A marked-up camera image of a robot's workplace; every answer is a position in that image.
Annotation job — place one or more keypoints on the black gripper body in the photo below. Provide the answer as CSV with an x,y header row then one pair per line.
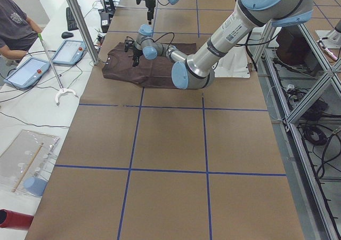
x,y
137,53
149,6

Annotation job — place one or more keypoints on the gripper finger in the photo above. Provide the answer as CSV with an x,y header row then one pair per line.
x,y
149,17
136,61

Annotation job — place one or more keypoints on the dark brown t-shirt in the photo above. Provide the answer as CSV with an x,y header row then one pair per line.
x,y
149,73

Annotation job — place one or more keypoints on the far teach pendant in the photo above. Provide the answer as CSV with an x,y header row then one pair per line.
x,y
69,52

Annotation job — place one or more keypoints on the teach pendant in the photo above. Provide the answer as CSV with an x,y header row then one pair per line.
x,y
28,73
69,52

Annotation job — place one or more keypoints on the black keyboard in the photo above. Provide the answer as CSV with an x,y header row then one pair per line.
x,y
71,22

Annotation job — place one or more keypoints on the black computer mouse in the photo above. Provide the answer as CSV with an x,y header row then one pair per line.
x,y
66,34

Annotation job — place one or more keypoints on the white reacher grabber tool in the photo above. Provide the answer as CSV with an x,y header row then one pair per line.
x,y
63,90

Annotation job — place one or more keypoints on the near teach pendant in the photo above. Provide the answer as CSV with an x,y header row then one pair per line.
x,y
28,73

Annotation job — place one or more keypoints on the person in grey shirt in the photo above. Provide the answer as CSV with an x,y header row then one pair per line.
x,y
18,31

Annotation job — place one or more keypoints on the wooden stick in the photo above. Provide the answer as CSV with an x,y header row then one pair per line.
x,y
27,168

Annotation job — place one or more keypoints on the clear plastic bag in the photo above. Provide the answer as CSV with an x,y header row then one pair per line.
x,y
18,154

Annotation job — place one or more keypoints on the blue plastic cup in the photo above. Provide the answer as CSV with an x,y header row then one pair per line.
x,y
35,186

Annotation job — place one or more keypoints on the red cylinder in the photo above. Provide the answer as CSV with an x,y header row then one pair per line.
x,y
15,220

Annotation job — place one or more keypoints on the aluminium frame post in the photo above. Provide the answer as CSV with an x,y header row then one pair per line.
x,y
82,26

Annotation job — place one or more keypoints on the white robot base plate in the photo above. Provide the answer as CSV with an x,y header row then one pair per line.
x,y
233,65

